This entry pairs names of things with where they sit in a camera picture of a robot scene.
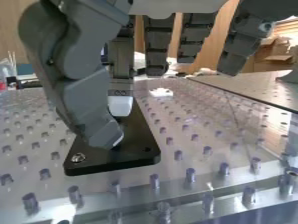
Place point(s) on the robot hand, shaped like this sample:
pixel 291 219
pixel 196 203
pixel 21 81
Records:
pixel 80 76

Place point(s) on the small silver nut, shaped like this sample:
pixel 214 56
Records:
pixel 79 157

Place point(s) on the small white square plate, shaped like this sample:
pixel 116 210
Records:
pixel 160 93

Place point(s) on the black plate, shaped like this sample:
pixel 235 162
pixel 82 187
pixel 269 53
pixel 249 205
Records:
pixel 133 146

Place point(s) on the clear box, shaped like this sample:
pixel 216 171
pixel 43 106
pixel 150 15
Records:
pixel 266 133

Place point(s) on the cardboard box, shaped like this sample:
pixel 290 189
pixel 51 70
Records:
pixel 279 50

